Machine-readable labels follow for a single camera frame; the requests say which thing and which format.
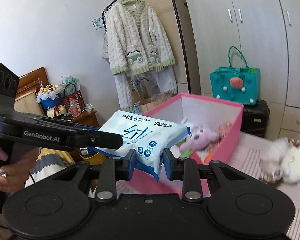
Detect pink storage box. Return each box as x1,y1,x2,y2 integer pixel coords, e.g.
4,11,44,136
122,93,243,194

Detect black suitcase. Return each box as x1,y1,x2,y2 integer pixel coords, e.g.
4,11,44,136
241,100,270,138

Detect blue flower bouquet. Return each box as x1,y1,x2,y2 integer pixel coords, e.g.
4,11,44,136
36,84,63,109

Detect left hand with ring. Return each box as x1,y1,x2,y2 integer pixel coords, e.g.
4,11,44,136
0,147,39,193

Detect white wardrobe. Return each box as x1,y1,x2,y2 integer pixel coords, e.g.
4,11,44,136
172,0,300,140

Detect teal felt tote bag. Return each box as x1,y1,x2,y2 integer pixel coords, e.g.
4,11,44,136
210,46,261,105

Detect striped pink bed sheet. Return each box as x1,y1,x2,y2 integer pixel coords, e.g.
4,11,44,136
87,129,300,238

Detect blue white wet wipes pack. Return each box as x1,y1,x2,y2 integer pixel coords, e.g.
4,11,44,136
87,111,191,180

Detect white pyjama trousers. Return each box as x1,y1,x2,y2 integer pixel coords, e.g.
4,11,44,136
114,66,178,112

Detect cream knitted cardigan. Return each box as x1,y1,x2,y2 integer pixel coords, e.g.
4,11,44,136
106,0,175,76

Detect wooden nightstand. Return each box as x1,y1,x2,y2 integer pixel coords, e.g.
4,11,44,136
14,67,99,127

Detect black clothes rack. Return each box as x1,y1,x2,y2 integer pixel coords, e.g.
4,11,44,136
101,0,202,97

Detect purple plush toy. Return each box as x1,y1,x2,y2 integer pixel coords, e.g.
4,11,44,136
179,126,220,153

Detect white round plush toy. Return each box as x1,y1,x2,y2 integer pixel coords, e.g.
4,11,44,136
259,138,300,184

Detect plastic drink bottle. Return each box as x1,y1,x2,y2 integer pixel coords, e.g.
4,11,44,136
69,98,79,118

